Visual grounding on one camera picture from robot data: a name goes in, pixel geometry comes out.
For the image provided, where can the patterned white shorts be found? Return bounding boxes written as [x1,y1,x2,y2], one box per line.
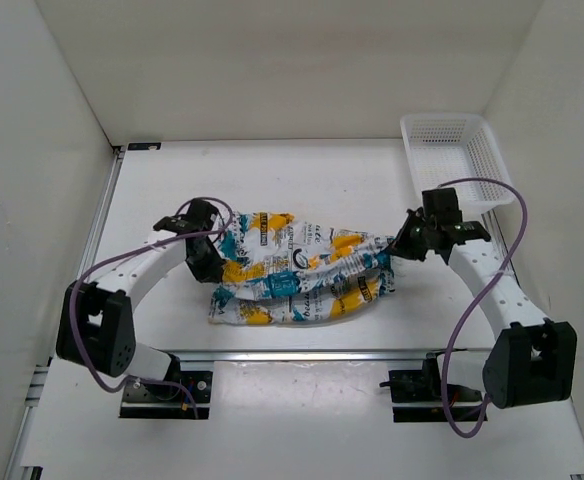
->
[209,212,394,325]

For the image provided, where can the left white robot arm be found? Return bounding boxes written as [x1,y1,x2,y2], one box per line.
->
[55,197,234,400]

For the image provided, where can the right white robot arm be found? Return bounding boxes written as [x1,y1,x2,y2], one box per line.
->
[388,188,577,409]

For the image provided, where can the white plastic basket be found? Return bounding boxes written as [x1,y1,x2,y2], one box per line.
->
[400,113,515,216]

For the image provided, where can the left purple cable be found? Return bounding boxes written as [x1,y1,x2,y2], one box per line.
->
[69,197,235,420]

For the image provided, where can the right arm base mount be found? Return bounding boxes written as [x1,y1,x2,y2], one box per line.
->
[379,370,483,424]

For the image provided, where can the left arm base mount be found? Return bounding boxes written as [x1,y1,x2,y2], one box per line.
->
[119,365,214,421]

